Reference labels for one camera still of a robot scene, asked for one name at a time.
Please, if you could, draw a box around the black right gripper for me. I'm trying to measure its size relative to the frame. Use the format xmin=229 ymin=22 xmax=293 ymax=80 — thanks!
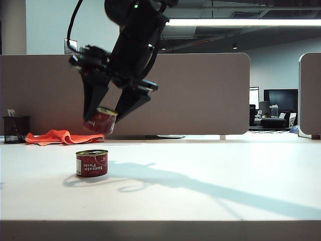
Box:
xmin=68 ymin=45 xmax=152 ymax=123

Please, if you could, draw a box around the red tomato paste can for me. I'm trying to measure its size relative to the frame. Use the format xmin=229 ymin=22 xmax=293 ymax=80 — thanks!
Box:
xmin=75 ymin=149 xmax=109 ymax=177
xmin=83 ymin=106 xmax=119 ymax=134

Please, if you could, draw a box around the grey desk partition panel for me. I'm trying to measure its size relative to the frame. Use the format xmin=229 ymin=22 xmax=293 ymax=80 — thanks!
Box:
xmin=0 ymin=52 xmax=251 ymax=137
xmin=298 ymin=52 xmax=321 ymax=139

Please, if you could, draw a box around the large black monitor screen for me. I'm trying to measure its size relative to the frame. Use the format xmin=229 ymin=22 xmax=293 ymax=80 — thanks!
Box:
xmin=263 ymin=88 xmax=299 ymax=111

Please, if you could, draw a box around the white framed board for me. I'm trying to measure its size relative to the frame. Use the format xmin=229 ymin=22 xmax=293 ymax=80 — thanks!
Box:
xmin=249 ymin=86 xmax=260 ymax=106

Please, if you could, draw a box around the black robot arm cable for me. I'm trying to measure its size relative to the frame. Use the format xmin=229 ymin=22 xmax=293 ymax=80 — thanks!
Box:
xmin=66 ymin=0 xmax=85 ymax=55
xmin=136 ymin=24 xmax=166 ymax=82

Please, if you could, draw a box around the orange cloth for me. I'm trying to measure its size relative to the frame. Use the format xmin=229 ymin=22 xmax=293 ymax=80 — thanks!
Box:
xmin=25 ymin=129 xmax=106 ymax=147

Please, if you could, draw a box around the black sofa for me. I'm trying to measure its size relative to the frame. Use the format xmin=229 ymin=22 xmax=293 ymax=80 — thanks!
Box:
xmin=260 ymin=117 xmax=287 ymax=129

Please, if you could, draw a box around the black mesh pen holder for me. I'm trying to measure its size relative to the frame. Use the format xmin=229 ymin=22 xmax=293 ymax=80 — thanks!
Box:
xmin=2 ymin=115 xmax=31 ymax=144

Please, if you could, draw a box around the long ceiling light strip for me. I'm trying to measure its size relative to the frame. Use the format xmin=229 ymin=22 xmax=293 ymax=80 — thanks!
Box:
xmin=165 ymin=18 xmax=321 ymax=27

